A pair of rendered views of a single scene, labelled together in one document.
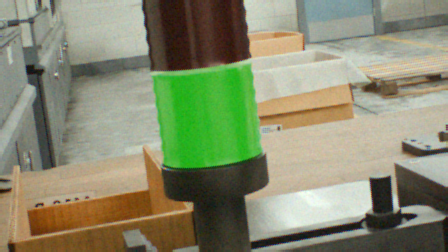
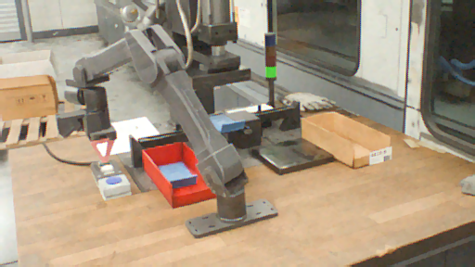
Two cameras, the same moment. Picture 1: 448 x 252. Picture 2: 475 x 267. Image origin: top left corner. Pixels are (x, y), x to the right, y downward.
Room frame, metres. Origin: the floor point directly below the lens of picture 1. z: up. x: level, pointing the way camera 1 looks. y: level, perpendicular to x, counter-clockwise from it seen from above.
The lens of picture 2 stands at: (1.89, -0.50, 1.46)
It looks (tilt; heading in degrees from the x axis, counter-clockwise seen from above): 17 degrees down; 168
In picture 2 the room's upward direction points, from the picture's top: 3 degrees counter-clockwise
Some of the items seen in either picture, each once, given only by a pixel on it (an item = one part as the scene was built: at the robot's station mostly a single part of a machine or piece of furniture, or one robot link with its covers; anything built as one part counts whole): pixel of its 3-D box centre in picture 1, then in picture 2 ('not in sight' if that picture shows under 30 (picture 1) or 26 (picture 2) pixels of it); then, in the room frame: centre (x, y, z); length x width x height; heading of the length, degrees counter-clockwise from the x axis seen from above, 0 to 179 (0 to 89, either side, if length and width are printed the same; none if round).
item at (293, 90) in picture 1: (291, 111); not in sight; (4.27, -0.33, 0.40); 0.66 x 0.62 x 0.50; 8
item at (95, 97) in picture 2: not in sight; (94, 97); (0.61, -0.56, 1.12); 0.07 x 0.06 x 0.07; 39
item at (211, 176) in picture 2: not in sight; (225, 175); (0.94, -0.30, 1.00); 0.09 x 0.06 x 0.06; 129
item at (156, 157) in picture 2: not in sight; (178, 171); (0.72, -0.38, 0.93); 0.25 x 0.12 x 0.06; 11
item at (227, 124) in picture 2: not in sight; (223, 119); (0.56, -0.22, 1.00); 0.15 x 0.07 x 0.03; 11
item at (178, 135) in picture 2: not in sight; (165, 143); (0.56, -0.39, 0.95); 0.15 x 0.03 x 0.10; 101
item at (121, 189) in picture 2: not in sight; (115, 191); (0.73, -0.54, 0.90); 0.07 x 0.07 x 0.06; 11
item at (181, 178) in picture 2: not in sight; (175, 171); (0.70, -0.38, 0.92); 0.15 x 0.07 x 0.03; 7
